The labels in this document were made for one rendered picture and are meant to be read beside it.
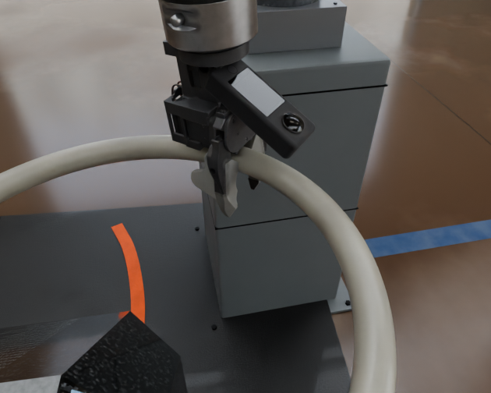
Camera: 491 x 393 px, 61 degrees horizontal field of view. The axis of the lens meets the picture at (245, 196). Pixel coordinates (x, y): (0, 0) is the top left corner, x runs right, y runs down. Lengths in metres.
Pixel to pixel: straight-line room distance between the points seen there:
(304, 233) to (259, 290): 0.26
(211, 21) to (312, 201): 0.19
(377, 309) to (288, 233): 0.84
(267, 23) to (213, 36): 0.55
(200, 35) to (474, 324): 1.38
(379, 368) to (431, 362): 1.15
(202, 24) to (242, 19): 0.04
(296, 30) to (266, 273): 0.69
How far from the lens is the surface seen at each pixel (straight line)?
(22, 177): 0.55
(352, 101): 0.98
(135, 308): 1.47
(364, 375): 0.32
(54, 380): 0.47
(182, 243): 1.64
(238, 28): 0.39
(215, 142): 0.44
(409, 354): 1.45
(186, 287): 1.50
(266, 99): 0.42
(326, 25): 0.98
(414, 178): 2.10
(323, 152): 1.02
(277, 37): 0.95
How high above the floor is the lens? 1.20
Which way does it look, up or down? 40 degrees down
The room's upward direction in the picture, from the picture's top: straight up
